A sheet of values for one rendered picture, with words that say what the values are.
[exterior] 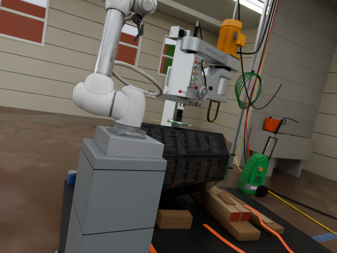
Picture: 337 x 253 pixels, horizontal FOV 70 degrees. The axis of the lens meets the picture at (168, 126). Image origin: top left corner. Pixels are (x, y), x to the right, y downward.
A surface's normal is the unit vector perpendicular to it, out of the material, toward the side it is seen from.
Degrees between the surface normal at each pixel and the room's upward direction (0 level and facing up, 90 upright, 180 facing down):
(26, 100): 90
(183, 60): 90
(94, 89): 77
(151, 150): 90
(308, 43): 90
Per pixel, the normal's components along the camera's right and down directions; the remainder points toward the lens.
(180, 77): -0.64, -0.04
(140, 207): 0.47, 0.19
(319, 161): -0.86, -0.11
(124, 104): 0.16, 0.01
